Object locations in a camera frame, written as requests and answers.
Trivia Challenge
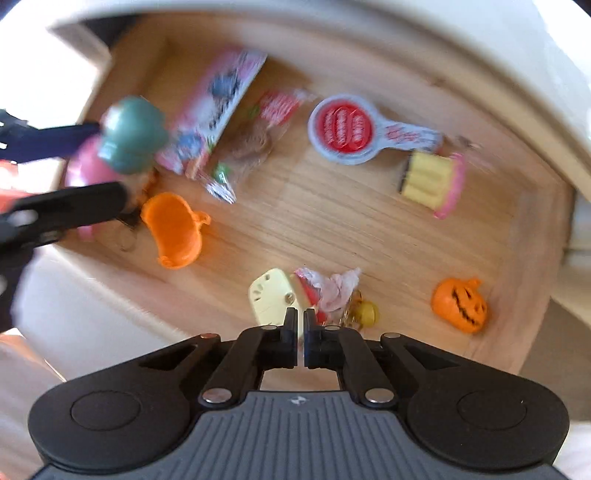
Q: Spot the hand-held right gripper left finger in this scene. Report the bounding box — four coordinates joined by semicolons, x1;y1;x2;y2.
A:
139;307;298;409

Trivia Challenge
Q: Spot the orange jack-o-lantern pumpkin toy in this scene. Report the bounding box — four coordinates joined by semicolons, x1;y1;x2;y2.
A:
430;277;489;333

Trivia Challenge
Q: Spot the yellow keychain toy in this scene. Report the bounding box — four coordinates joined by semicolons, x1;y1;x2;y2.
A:
342;291;382;330

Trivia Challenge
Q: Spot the pink snack box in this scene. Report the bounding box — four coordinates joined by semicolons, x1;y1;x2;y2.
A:
154;46;269;181

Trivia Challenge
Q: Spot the cream plastic toy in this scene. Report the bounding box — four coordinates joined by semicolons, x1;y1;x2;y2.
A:
248;268;305;344

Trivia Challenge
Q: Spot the round red paddle toy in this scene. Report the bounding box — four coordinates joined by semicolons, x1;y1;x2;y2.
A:
307;93;446;167

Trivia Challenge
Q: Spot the yellow pink cake toy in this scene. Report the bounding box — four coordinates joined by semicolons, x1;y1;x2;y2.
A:
398;148;467;220

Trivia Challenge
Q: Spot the metal key ring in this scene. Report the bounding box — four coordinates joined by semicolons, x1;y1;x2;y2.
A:
117;203;145;252

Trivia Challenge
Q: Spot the clear snack bag red label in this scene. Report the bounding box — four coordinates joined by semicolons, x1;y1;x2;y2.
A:
222;88;317;178

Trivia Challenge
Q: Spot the teal toy figure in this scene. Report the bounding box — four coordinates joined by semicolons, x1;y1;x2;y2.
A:
99;96;169;175

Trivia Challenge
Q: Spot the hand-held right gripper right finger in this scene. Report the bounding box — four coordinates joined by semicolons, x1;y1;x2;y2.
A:
302;308;462;409

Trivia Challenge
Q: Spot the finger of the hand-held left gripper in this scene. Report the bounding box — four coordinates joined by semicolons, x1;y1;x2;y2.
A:
0;108;105;164
0;181;130;250

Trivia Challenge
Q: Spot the orange plastic cup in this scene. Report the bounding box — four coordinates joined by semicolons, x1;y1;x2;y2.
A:
140;192;212;270

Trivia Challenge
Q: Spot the red white candy wrapper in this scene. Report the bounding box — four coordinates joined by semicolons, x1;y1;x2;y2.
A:
293;267;363;325

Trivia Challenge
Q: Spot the silver green candy wrapper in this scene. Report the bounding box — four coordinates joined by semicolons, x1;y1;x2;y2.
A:
203;162;238;205

